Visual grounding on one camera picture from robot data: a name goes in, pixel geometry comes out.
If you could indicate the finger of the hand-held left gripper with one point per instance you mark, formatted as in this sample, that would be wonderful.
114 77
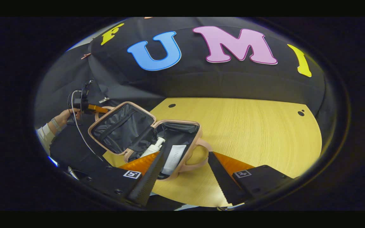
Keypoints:
97 108

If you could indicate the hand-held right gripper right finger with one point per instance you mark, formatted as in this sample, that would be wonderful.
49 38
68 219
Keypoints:
222 182

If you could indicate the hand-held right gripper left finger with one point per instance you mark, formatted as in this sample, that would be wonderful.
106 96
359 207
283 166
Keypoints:
147 183

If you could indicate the white pump bottle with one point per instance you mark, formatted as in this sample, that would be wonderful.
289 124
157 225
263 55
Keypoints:
152 148

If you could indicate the beige cream tube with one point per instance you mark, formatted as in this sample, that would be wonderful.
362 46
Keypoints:
173 160

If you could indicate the silver metal clip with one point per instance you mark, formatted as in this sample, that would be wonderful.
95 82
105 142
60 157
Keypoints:
104 100

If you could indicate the copper clip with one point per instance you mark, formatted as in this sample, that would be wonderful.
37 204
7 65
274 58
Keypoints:
86 56

